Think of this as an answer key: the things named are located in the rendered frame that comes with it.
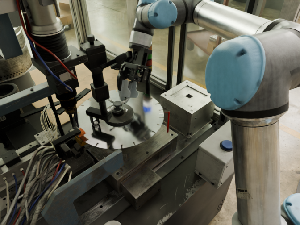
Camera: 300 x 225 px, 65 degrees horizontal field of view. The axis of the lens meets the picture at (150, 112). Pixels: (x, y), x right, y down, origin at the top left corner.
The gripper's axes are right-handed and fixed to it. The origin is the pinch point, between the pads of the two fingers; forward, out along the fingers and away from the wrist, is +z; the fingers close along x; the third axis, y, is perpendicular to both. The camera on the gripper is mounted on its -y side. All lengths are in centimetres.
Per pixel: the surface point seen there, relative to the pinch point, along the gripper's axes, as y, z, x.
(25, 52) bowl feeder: -64, -6, -16
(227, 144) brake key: 33.2, 4.5, 22.0
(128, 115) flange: 5.0, 4.3, 0.1
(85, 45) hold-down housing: 9.2, -15.5, -23.6
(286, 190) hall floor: 33, 46, 135
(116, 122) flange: 4.7, 6.8, -4.3
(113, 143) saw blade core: 10.8, 11.9, -8.6
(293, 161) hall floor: 26, 30, 161
